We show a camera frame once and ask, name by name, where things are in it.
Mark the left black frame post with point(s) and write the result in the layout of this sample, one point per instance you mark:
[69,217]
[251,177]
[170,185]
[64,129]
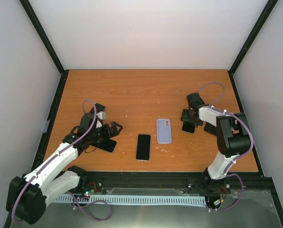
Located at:
[42,34]

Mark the lilac phone case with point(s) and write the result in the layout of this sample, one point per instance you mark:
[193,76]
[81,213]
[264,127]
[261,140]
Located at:
[163,128]

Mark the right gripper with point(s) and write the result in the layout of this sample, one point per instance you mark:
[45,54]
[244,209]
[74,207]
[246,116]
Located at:
[184,117]

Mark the black frame post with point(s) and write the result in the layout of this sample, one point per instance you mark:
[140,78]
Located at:
[42,34]
[264,15]

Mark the clear magsafe phone case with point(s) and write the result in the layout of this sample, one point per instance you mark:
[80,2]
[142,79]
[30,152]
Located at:
[143,147]

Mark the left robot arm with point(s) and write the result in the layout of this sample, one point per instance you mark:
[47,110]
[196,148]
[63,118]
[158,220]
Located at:
[29,196]

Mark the black phone case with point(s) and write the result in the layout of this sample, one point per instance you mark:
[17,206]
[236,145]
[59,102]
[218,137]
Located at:
[193,99]

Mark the right black frame post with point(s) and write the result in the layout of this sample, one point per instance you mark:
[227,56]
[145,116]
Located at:
[264,15]

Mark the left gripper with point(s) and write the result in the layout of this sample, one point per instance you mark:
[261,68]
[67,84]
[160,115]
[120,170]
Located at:
[108,134]

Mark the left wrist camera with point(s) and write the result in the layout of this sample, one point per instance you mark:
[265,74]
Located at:
[101,115]

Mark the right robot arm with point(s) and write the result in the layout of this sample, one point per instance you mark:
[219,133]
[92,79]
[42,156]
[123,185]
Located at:
[233,136]

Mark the black phone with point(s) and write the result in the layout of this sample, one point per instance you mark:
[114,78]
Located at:
[209,128]
[143,147]
[106,145]
[98,108]
[188,127]

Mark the black aluminium front rail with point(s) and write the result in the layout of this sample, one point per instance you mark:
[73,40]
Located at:
[192,182]

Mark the small circuit board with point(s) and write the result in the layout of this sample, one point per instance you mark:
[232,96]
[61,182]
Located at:
[90,189]

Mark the light blue cable duct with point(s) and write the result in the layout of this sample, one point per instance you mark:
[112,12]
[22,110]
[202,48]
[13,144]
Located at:
[135,200]

